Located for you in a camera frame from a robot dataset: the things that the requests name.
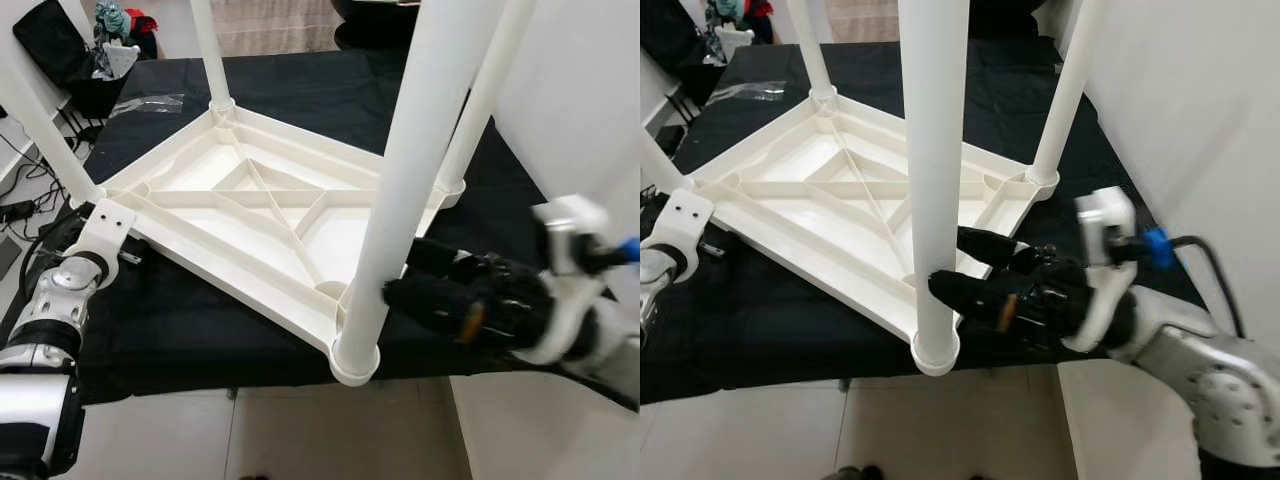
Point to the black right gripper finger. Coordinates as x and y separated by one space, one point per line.
990 245
965 297
435 257
430 305

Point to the white plastic children table top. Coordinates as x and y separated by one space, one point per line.
850 205
250 215

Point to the tan rubber band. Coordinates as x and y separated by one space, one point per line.
1005 312
470 322

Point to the black tablecloth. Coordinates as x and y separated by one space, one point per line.
180 320
780 320

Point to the black router with antennas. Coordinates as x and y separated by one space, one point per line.
82 133

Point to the clear tape strip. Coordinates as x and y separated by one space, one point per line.
160 101
762 91

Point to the white grey fabric item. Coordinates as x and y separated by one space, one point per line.
120 62
735 45

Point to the black left robot foot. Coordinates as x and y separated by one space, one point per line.
860 473

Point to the open black suitcase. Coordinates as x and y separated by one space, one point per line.
670 40
50 40

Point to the black wok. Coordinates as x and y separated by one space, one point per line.
1005 15
375 20

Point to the red clothes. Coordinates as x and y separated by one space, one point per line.
760 8
143 22

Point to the teal clothes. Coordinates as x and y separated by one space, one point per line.
112 15
726 10

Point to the beige cloth covered furniture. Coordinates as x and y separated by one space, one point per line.
275 25
860 18

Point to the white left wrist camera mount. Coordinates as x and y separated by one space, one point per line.
685 215
100 225

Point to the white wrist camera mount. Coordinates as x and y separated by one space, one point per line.
100 225
685 215
570 225
1105 215

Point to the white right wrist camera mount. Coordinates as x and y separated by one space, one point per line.
570 225
1105 215

